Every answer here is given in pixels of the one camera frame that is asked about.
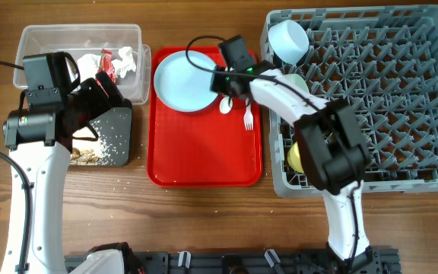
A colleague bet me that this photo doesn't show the red snack wrapper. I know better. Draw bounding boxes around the red snack wrapper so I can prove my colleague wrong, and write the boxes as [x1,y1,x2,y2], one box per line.
[97,49,116,83]

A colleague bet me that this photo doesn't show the food scraps and rice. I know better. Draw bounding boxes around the food scraps and rice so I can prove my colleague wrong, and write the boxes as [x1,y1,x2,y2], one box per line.
[70,128,129,166]

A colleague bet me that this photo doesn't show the light blue plate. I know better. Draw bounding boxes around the light blue plate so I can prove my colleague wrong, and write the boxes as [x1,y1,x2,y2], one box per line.
[154,50,217,113]

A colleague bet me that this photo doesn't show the white plastic spoon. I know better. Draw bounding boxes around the white plastic spoon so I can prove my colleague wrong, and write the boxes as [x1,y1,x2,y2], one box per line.
[219,96,233,114]

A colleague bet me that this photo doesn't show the mint green bowl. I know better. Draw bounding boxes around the mint green bowl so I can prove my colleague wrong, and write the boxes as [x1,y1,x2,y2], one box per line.
[284,74,309,93]

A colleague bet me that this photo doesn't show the light blue small bowl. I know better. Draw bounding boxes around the light blue small bowl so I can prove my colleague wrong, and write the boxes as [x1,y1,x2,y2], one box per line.
[268,20,309,65]

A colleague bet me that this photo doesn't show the yellow plastic cup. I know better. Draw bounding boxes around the yellow plastic cup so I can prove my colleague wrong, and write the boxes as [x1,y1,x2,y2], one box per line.
[287,142,304,174]

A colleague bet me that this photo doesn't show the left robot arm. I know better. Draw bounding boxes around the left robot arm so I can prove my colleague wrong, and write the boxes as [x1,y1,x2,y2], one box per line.
[1,52,132,273]

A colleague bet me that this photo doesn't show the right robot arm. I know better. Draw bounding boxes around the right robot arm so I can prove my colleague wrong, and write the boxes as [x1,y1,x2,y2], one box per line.
[211,36,370,272]

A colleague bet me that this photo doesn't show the black waste tray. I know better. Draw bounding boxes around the black waste tray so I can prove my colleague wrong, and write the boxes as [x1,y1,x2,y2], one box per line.
[90,99,133,151]

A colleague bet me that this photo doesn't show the clear plastic waste bin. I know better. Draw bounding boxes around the clear plastic waste bin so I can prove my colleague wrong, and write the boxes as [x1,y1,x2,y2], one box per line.
[15,24,151,105]

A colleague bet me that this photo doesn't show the grey dishwasher rack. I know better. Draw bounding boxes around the grey dishwasher rack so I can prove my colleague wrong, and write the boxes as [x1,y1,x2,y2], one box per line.
[260,5,438,193]

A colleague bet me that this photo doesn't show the red serving tray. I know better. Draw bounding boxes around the red serving tray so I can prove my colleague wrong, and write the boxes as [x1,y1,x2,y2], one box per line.
[146,46,263,188]

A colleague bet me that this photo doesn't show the white plastic fork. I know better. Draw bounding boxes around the white plastic fork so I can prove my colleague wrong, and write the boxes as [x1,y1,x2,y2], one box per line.
[243,99,254,130]

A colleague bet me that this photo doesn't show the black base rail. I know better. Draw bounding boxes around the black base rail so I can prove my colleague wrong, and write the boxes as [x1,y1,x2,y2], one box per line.
[62,249,401,274]

